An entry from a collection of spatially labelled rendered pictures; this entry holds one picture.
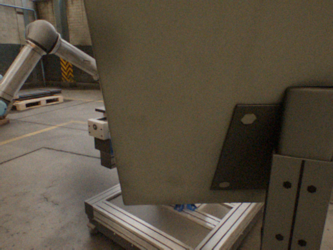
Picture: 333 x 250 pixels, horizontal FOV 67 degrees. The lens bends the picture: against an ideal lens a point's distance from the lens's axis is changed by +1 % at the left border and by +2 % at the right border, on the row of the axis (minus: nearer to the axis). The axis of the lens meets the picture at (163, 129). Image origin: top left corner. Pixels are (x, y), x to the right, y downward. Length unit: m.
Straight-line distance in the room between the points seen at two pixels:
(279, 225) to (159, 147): 0.12
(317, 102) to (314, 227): 0.10
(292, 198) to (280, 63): 0.11
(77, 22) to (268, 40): 9.58
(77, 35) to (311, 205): 9.59
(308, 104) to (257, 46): 0.06
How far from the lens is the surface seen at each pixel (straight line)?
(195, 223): 1.50
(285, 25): 0.18
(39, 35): 1.28
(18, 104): 6.11
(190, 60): 0.18
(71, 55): 1.45
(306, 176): 0.23
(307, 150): 0.22
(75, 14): 9.79
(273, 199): 0.24
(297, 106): 0.21
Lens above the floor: 1.10
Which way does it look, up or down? 16 degrees down
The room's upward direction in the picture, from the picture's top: straight up
